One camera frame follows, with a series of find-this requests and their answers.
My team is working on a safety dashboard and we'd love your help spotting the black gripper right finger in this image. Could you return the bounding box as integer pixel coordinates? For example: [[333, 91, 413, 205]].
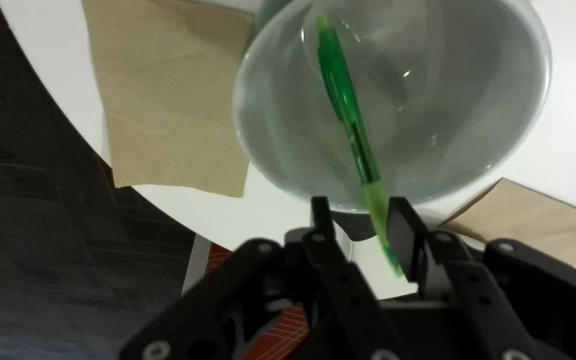
[[387, 196, 576, 360]]

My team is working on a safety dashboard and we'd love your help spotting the green pen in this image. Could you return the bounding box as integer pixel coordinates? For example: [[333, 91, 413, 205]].
[[313, 15, 408, 279]]

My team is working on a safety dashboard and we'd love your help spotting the large brown paper sheet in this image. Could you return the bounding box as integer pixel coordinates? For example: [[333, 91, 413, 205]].
[[81, 0, 258, 200]]

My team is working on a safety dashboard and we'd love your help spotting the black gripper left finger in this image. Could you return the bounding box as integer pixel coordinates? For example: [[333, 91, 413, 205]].
[[118, 194, 404, 360]]

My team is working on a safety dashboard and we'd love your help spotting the white and green mug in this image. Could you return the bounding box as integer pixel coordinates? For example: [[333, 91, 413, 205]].
[[231, 0, 554, 214]]

